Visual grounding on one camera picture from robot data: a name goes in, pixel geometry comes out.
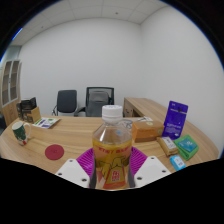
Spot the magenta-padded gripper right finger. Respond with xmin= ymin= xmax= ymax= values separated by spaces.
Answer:
xmin=127 ymin=146 xmax=171 ymax=189

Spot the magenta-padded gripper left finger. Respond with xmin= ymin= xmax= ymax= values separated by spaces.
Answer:
xmin=54 ymin=147 xmax=98 ymax=189

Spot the orange-labelled tea bottle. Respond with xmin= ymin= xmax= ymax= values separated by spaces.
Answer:
xmin=91 ymin=104 xmax=134 ymax=191

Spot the flat round red coaster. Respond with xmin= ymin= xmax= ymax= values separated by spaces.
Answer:
xmin=44 ymin=143 xmax=65 ymax=161

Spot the small blue box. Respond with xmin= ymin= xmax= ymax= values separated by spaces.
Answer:
xmin=169 ymin=154 xmax=187 ymax=172

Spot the small tan packet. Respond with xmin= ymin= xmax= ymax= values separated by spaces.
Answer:
xmin=156 ymin=135 xmax=180 ymax=158

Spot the orange cardboard box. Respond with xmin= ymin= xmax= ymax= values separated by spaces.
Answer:
xmin=131 ymin=120 xmax=165 ymax=144

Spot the flat green box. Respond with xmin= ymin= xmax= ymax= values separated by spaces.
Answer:
xmin=173 ymin=134 xmax=200 ymax=161

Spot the white green printed leaflet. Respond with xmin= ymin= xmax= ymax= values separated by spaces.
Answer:
xmin=32 ymin=116 xmax=62 ymax=130

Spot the purple standing package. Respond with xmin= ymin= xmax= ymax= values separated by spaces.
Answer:
xmin=162 ymin=100 xmax=189 ymax=140

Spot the white green red mug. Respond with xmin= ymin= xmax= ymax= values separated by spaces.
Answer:
xmin=11 ymin=120 xmax=32 ymax=146

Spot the kraft brown carton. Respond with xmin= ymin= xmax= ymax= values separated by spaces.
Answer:
xmin=23 ymin=106 xmax=42 ymax=124

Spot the black padded office chair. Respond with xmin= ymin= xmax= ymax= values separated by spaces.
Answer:
xmin=51 ymin=89 xmax=78 ymax=117

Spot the grey mesh-back office chair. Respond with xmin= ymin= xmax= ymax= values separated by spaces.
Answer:
xmin=74 ymin=86 xmax=115 ymax=118

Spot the dark brown carton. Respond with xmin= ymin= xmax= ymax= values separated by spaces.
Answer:
xmin=16 ymin=100 xmax=25 ymax=121

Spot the wooden glass-door shelf cabinet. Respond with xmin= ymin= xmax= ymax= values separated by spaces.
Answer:
xmin=0 ymin=59 xmax=23 ymax=127

